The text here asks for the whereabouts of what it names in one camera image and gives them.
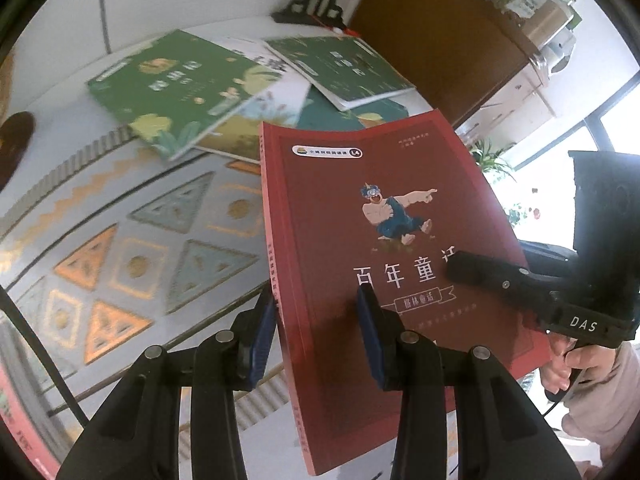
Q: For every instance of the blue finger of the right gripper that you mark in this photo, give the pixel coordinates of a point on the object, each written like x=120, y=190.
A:
x=519, y=287

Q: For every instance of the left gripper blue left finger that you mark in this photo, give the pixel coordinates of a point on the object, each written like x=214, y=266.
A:
x=254, y=330

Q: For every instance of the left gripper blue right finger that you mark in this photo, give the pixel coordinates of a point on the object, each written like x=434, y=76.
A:
x=380, y=329

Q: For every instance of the dark red fairy tale book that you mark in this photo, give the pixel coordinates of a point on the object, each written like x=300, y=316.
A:
x=385, y=206

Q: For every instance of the white rabbit hill book two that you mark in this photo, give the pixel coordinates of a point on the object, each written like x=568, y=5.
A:
x=280, y=104

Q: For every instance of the dark green book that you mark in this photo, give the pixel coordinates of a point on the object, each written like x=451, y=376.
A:
x=179, y=88

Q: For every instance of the red orange illustrated book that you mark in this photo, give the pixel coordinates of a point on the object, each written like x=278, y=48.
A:
x=24, y=432

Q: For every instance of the right hand pink sleeve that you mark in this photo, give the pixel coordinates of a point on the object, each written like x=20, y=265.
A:
x=601, y=387

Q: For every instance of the patterned blue table runner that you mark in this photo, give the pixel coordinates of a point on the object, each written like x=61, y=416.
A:
x=115, y=251

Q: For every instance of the dark wooden cabinet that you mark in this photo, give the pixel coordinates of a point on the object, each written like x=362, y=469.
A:
x=457, y=53

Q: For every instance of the antique yellow desk globe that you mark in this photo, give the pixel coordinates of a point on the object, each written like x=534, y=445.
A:
x=16, y=130

